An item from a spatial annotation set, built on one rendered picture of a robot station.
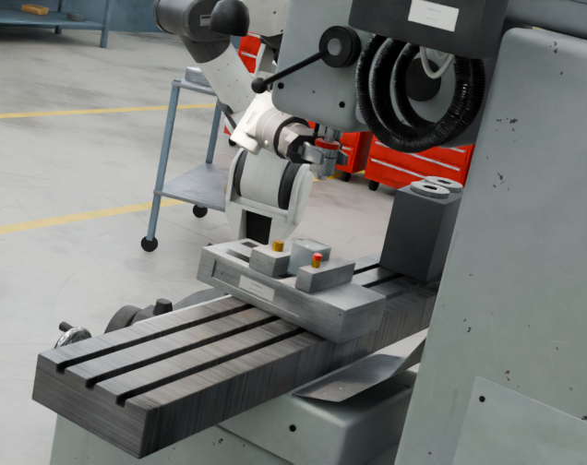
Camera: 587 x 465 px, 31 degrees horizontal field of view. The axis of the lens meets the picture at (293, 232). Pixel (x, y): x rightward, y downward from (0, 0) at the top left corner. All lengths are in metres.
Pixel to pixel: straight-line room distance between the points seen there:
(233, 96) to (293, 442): 0.82
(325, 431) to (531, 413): 0.42
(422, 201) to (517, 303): 0.85
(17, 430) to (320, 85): 1.89
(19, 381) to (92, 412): 2.08
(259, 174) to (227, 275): 0.61
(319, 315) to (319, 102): 0.39
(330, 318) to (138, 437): 0.50
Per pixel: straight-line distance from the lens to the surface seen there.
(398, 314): 2.23
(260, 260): 2.04
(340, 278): 2.06
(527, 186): 1.58
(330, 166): 1.98
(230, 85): 2.37
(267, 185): 2.66
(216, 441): 2.05
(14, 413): 3.54
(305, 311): 2.00
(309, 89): 1.89
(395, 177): 7.14
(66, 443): 2.33
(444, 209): 2.41
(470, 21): 1.45
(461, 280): 1.64
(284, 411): 1.93
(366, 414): 1.93
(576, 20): 1.67
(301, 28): 1.90
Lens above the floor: 1.65
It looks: 16 degrees down
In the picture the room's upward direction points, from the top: 12 degrees clockwise
